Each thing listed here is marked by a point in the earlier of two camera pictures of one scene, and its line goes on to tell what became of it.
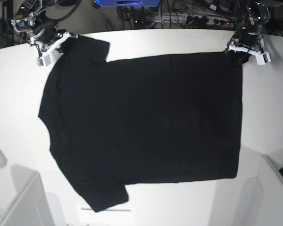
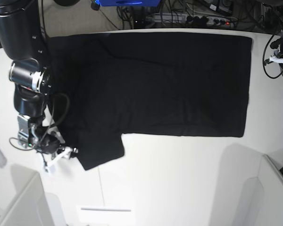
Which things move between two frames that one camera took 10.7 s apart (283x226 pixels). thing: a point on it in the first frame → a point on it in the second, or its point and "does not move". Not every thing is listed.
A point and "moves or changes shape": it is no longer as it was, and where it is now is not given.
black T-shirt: [163, 119] moves or changes shape
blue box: [127, 3] does not move
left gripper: [44, 31] → [49, 143]
